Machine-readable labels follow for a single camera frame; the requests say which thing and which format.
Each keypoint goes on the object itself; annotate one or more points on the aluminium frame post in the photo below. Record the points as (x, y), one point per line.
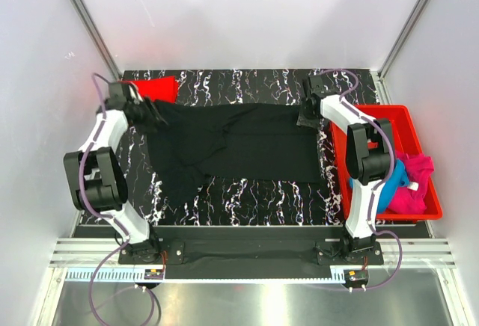
(85, 16)
(405, 32)

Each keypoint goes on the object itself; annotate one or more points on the white slotted cable duct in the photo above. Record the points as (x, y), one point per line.
(172, 275)

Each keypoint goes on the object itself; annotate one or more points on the aluminium frame post left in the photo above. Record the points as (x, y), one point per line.
(85, 16)

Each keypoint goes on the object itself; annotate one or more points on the pink t shirt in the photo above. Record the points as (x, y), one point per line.
(411, 191)

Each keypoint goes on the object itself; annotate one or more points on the blue t shirt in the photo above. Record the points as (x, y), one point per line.
(399, 178)

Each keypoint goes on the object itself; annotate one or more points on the black t shirt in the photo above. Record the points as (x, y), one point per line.
(237, 141)

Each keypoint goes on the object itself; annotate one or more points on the folded red t shirt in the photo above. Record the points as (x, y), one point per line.
(163, 89)

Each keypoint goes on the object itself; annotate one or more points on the aluminium front rail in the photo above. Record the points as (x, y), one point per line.
(413, 253)

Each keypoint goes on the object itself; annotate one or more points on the aluminium frame post right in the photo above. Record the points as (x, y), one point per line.
(405, 32)

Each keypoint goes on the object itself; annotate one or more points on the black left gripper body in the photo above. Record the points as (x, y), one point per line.
(147, 118)

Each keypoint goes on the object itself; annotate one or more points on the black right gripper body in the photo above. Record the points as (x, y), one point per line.
(307, 119)

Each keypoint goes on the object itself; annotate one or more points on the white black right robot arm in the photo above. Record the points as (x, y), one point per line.
(369, 159)

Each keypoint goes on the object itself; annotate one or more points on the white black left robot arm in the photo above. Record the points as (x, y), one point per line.
(97, 183)

